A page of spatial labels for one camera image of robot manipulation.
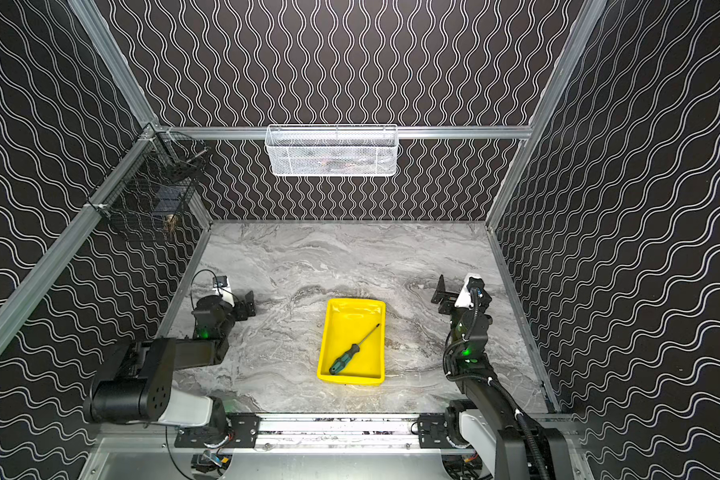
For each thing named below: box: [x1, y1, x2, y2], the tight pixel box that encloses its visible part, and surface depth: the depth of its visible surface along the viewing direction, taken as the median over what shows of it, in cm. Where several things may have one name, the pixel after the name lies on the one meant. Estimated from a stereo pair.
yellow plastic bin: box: [317, 298, 386, 385], surface depth 89 cm
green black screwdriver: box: [329, 323, 380, 375], surface depth 85 cm
